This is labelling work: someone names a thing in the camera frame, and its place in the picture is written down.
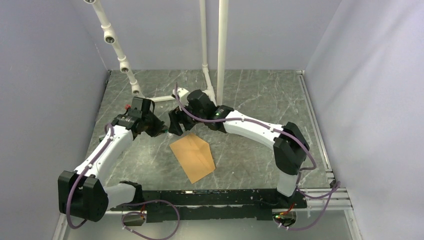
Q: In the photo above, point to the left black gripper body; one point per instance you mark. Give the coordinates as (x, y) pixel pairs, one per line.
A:
(153, 125)

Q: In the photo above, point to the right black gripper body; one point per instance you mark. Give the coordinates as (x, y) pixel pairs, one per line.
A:
(178, 115)

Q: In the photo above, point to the brown paper envelope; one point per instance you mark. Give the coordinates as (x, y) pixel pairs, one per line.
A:
(194, 155)

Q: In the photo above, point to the green white glue stick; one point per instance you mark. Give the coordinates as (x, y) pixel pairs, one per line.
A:
(168, 133)

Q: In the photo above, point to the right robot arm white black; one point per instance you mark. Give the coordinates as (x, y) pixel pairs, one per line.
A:
(289, 146)

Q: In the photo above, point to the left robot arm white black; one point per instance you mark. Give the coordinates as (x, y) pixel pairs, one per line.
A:
(82, 193)

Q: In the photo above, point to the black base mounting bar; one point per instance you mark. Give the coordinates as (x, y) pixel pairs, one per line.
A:
(214, 204)

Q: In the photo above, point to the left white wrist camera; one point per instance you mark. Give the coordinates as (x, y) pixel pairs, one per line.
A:
(182, 94)

